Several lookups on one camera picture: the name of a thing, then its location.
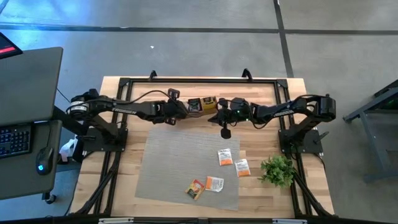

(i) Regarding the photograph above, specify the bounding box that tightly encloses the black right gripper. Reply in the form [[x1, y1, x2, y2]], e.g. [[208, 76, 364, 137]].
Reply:
[[207, 97, 244, 140]]

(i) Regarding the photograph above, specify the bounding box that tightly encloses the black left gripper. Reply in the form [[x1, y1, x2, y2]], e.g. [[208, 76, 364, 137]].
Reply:
[[155, 88, 191, 126]]

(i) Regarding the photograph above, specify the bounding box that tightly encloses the black foil tea bag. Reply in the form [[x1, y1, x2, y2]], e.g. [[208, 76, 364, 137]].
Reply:
[[188, 98, 203, 113]]

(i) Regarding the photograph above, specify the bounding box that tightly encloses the wooden three-compartment organizer box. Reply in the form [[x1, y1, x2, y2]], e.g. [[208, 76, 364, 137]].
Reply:
[[183, 95, 219, 118]]

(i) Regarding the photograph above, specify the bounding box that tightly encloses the orange and white tea bag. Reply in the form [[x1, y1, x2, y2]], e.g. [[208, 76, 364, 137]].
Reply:
[[217, 148, 233, 167], [205, 175, 224, 193], [234, 158, 251, 178]]

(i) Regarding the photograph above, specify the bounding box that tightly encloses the grey woven placemat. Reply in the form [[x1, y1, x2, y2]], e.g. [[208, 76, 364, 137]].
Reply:
[[134, 129, 241, 211]]

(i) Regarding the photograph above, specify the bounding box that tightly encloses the small green artificial plant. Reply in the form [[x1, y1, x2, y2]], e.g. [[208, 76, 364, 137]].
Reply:
[[259, 154, 296, 189]]

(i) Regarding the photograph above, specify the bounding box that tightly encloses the white plastic bag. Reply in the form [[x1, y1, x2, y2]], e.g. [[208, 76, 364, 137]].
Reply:
[[58, 136, 78, 164]]

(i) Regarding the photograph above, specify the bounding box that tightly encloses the dark metal cart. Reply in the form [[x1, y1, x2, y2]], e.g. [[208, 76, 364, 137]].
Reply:
[[343, 79, 398, 182]]

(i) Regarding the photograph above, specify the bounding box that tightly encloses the black computer mouse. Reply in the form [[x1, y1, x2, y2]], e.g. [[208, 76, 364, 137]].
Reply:
[[35, 146, 55, 176]]

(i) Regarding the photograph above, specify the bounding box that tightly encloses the large grey flat panel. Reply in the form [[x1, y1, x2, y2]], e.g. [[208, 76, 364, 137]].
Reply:
[[0, 46, 64, 127]]

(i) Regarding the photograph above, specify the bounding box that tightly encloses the black caster wheel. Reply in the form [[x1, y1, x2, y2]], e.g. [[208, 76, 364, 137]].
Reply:
[[42, 192, 57, 205]]

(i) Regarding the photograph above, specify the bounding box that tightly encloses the backlit black keyboard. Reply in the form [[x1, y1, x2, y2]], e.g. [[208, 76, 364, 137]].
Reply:
[[0, 124, 34, 159]]

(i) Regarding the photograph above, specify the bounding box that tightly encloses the grey office desk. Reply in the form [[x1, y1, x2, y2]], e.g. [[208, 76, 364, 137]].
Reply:
[[0, 119, 63, 200]]

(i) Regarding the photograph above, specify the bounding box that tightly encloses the screen with red bar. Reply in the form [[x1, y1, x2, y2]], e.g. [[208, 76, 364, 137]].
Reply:
[[0, 30, 23, 60]]

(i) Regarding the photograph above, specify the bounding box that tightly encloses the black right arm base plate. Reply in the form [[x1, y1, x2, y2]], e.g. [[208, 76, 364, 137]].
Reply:
[[278, 128, 330, 155]]

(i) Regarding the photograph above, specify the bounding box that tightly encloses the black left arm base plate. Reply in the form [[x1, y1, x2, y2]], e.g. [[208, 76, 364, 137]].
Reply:
[[82, 127, 129, 153]]

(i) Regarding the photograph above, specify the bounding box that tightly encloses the white strip bracket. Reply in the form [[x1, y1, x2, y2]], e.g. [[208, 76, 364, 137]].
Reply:
[[272, 218, 308, 224], [98, 217, 134, 224]]

